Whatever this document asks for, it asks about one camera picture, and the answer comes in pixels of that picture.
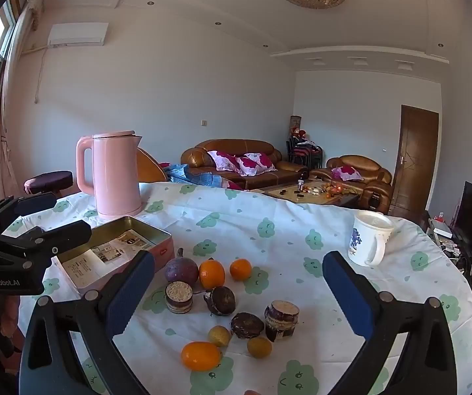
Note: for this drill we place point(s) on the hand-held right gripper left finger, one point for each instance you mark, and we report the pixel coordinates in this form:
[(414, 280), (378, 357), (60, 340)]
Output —
[(131, 296)]

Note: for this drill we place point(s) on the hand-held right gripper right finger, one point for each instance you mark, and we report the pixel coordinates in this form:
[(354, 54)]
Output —
[(349, 296)]

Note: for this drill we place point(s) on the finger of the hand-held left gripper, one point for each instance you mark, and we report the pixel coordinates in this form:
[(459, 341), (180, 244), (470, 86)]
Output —
[(30, 205), (63, 236)]

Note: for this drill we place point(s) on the pink tin box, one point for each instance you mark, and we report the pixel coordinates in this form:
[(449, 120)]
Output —
[(160, 251)]

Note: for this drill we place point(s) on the large rough orange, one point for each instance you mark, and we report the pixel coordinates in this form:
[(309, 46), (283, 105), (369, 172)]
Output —
[(211, 274)]

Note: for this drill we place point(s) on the dark passion fruit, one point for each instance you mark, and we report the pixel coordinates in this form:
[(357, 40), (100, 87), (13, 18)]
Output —
[(247, 325), (220, 300)]

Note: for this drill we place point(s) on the small smooth orange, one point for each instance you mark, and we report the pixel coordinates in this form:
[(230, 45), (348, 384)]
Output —
[(240, 269)]

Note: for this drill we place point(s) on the purple padded stool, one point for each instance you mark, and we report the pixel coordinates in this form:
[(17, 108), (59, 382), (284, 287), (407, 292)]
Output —
[(49, 181)]

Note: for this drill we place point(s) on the printed paper leaflet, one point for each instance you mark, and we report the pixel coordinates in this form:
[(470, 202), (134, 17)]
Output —
[(96, 257)]

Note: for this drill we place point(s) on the purple passion fruit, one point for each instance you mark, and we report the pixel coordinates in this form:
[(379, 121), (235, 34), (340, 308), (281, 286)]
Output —
[(181, 270)]

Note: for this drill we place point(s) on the white mug with blue print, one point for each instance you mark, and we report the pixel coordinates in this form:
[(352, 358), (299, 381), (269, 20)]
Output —
[(365, 238)]

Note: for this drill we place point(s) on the pink electric kettle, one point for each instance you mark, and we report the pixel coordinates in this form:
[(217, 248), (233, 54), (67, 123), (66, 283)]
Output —
[(116, 177)]

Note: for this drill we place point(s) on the oval orange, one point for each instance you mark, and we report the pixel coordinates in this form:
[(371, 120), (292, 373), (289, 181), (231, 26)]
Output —
[(201, 356)]

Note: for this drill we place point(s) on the white cloud-print tablecloth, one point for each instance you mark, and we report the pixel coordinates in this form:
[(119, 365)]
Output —
[(293, 222)]

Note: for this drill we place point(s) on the small yellow fruit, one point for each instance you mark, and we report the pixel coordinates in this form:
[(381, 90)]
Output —
[(219, 335)]

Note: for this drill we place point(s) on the small yellow-green fruit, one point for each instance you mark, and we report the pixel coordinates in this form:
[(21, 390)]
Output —
[(259, 347)]

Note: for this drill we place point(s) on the brown leather chair back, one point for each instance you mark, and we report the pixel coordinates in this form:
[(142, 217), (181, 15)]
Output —
[(149, 168)]

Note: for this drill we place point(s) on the brown leather armchair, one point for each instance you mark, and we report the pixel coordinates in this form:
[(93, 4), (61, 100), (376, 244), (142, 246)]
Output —
[(376, 185)]

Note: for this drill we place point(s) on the beige curtain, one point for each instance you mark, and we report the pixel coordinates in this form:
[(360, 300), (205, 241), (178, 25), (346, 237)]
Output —
[(14, 90)]

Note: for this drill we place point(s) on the cluttered coffee table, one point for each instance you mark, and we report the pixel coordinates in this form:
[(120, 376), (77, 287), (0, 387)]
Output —
[(289, 195)]

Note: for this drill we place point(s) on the low television cabinet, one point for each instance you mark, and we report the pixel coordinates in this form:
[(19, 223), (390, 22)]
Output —
[(462, 257)]

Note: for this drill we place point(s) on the red plastic bottle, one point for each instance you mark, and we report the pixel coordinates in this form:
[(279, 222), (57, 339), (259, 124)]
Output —
[(439, 216)]

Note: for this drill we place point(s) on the pink floral pillow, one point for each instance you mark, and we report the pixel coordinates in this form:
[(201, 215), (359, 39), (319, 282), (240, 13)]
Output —
[(347, 173), (256, 164), (224, 160)]

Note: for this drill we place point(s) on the blue plaid cloth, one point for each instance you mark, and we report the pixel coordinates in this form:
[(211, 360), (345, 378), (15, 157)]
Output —
[(190, 176)]

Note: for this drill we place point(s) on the brown leather sofa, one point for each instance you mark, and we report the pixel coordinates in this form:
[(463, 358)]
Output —
[(285, 166)]

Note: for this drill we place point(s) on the stacked black chairs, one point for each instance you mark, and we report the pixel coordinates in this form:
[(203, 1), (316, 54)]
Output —
[(306, 152)]

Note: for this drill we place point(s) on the brown wooden door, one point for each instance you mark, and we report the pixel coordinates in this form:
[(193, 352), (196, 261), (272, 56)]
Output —
[(417, 160)]

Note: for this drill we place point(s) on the white wall air conditioner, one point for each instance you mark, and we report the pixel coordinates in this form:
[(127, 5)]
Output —
[(78, 34)]

